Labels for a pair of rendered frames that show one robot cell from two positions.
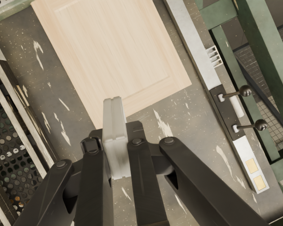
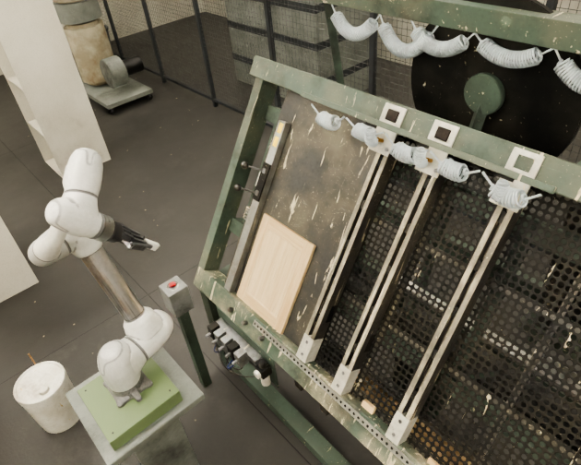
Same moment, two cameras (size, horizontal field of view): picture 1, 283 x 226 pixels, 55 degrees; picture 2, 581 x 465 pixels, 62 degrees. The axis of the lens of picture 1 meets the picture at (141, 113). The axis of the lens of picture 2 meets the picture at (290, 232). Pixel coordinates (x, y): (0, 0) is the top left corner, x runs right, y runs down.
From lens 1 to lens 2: 1.80 m
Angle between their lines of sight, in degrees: 45
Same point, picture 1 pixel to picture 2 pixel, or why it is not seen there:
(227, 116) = (262, 180)
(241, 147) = (271, 156)
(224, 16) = (236, 223)
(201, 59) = (250, 219)
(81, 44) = (281, 291)
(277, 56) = (228, 183)
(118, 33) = (266, 273)
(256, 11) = (219, 211)
